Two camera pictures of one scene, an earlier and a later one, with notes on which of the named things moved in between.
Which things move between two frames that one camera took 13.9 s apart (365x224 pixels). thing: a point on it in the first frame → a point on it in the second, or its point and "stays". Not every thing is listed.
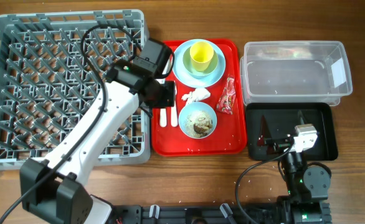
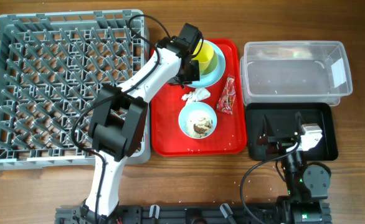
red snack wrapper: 225,103 stays
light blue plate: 181,73 stays
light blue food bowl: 197,120 stays
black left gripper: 169,99 → 195,76
